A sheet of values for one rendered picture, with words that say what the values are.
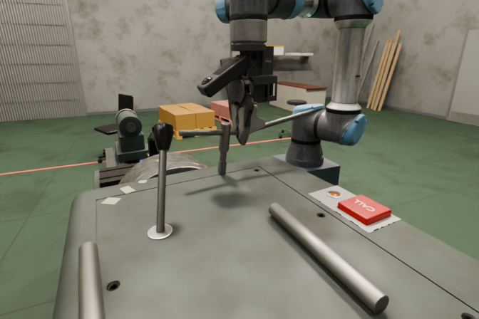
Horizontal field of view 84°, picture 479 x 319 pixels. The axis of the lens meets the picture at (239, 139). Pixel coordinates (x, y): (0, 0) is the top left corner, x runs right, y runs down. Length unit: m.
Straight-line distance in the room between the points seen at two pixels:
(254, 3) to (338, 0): 0.46
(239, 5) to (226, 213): 0.38
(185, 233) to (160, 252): 0.05
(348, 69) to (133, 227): 0.77
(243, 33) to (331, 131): 0.55
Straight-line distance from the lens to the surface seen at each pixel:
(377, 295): 0.34
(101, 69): 8.21
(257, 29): 0.55
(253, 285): 0.35
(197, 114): 5.30
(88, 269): 0.37
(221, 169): 0.59
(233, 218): 0.45
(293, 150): 1.07
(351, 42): 0.95
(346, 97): 0.96
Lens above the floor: 1.50
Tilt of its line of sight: 17 degrees down
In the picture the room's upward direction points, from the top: straight up
